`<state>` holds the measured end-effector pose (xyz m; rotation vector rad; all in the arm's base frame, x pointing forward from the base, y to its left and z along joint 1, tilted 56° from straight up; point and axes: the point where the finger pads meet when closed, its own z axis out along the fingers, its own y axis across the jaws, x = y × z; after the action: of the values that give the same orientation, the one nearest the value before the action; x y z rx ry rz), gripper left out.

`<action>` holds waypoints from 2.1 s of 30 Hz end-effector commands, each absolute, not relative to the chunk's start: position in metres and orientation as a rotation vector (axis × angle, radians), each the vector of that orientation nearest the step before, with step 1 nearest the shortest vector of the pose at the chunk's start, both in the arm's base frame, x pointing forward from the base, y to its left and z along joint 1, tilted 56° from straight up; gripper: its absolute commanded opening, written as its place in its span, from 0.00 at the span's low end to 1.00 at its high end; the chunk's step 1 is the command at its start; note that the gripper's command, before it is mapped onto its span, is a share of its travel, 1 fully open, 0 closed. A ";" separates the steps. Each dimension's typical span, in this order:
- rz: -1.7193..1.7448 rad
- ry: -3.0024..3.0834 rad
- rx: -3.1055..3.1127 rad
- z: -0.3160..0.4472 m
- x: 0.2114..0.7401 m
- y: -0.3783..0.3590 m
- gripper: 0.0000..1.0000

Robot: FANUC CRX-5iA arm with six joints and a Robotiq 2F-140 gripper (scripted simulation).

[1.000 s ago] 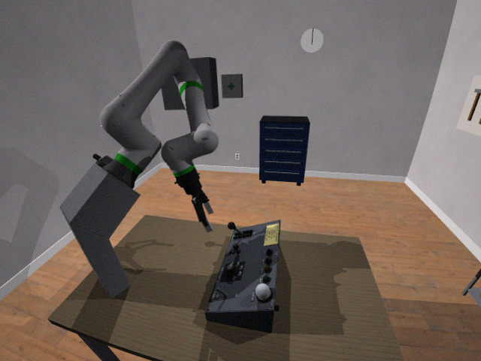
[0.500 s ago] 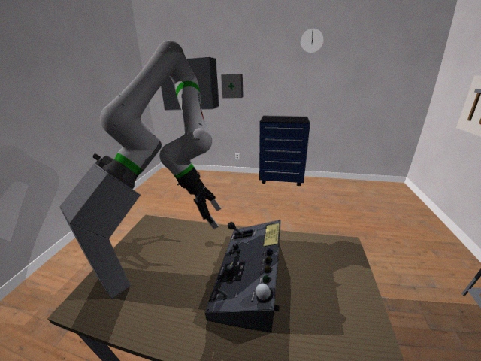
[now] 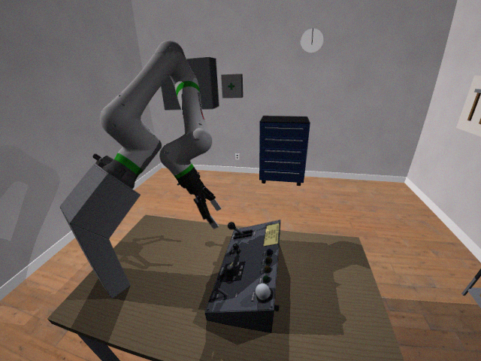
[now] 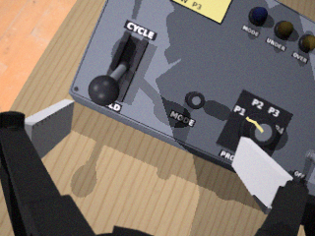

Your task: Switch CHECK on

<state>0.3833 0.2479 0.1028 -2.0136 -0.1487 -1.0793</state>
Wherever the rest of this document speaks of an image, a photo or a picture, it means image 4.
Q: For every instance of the dark grey control console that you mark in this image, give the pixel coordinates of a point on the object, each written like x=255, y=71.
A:
x=253, y=69

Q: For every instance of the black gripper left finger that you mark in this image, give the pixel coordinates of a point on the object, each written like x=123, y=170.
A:
x=34, y=204

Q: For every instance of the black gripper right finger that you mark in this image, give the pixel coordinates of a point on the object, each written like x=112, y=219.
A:
x=283, y=200

